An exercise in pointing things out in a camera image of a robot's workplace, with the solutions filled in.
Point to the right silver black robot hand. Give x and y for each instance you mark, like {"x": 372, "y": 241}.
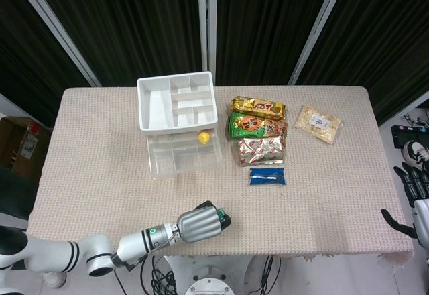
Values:
{"x": 422, "y": 218}

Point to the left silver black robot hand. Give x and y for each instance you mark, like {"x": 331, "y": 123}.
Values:
{"x": 199, "y": 226}

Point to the small green packet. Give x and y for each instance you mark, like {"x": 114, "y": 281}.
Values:
{"x": 221, "y": 215}

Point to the clear drawer with green box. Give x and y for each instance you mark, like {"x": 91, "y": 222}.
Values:
{"x": 181, "y": 157}

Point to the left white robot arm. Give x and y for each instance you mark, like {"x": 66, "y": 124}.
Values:
{"x": 97, "y": 251}

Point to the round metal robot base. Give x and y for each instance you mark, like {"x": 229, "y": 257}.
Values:
{"x": 209, "y": 281}

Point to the brown cardboard box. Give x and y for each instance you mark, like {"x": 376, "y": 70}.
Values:
{"x": 20, "y": 147}

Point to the white black sneaker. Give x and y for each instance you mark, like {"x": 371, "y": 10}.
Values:
{"x": 415, "y": 151}

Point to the blue snack packet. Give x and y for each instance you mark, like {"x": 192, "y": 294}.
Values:
{"x": 266, "y": 177}

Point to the black electronic device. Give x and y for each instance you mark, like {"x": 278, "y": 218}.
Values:
{"x": 407, "y": 135}

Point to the beige woven tablecloth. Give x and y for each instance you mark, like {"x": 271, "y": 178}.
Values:
{"x": 285, "y": 214}

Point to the small yellow toy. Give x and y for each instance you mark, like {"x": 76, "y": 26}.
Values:
{"x": 203, "y": 137}

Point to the silver red-print snack packet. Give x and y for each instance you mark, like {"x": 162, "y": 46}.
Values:
{"x": 261, "y": 151}

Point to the green orange snack packet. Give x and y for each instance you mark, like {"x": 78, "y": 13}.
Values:
{"x": 251, "y": 125}

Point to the gold snack packet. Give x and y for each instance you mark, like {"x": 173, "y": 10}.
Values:
{"x": 258, "y": 107}

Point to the clear bag of beige snacks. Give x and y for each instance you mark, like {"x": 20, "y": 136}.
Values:
{"x": 318, "y": 124}

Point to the white compartment tray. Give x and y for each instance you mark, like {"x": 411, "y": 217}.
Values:
{"x": 147, "y": 107}

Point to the white partition post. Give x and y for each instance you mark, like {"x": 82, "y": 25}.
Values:
{"x": 207, "y": 30}
{"x": 318, "y": 30}
{"x": 57, "y": 30}

